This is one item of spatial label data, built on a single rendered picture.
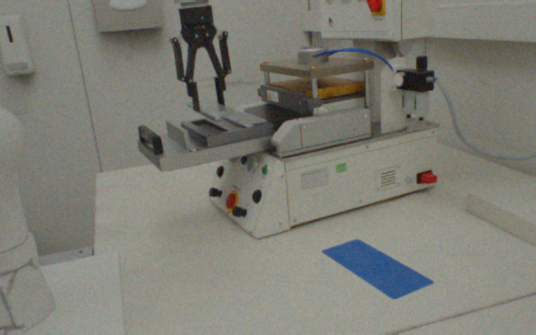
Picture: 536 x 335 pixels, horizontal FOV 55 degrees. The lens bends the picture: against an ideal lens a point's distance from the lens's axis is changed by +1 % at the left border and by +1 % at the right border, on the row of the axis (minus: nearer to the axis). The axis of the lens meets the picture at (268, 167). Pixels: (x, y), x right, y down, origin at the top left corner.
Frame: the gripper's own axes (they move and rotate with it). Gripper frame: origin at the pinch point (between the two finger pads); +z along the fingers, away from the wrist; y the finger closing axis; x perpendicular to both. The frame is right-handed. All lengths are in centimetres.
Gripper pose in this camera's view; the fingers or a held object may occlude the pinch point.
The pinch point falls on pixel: (207, 95)
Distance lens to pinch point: 122.5
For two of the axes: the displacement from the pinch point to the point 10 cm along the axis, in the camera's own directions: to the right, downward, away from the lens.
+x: 4.5, 2.4, -8.6
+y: -8.9, 2.3, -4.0
